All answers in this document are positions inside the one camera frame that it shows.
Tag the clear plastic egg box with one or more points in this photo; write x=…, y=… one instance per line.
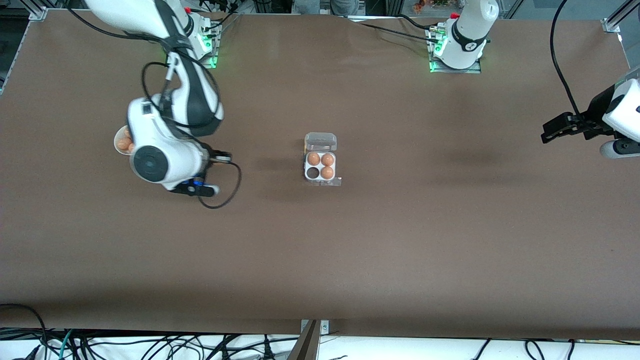
x=320, y=141

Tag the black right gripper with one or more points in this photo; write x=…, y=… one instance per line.
x=213, y=154

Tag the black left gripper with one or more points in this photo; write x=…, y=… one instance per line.
x=593, y=117

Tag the small silver mounting bracket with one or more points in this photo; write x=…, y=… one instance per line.
x=325, y=327

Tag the person in blue jeans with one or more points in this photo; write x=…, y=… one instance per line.
x=305, y=5

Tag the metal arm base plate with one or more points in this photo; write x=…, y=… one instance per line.
x=214, y=50
x=475, y=69

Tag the white round bowl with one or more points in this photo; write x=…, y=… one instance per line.
x=119, y=151

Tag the dark metal post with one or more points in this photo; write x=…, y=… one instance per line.
x=306, y=347

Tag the small orange object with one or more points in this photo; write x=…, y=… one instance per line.
x=419, y=6

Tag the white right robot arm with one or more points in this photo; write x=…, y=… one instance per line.
x=165, y=165

